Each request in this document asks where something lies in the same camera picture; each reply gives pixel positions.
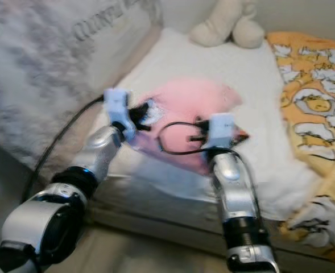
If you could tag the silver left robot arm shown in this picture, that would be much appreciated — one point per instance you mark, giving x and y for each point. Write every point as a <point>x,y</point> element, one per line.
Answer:
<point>42,227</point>

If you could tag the white mattress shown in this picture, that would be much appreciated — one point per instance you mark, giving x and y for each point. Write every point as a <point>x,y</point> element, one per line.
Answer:
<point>247,74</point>

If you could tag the cream plush toy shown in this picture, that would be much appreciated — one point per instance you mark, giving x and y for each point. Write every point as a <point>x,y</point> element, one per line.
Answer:
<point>218,28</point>

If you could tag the grey fluffy blanket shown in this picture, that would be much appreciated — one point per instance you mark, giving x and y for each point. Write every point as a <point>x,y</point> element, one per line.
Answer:
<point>42,57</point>

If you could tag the yellow cartoon print blanket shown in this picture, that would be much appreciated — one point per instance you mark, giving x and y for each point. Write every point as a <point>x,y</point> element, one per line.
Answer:
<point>315,74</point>

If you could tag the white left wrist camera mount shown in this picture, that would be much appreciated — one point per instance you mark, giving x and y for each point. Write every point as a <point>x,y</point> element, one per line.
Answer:
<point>117,108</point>

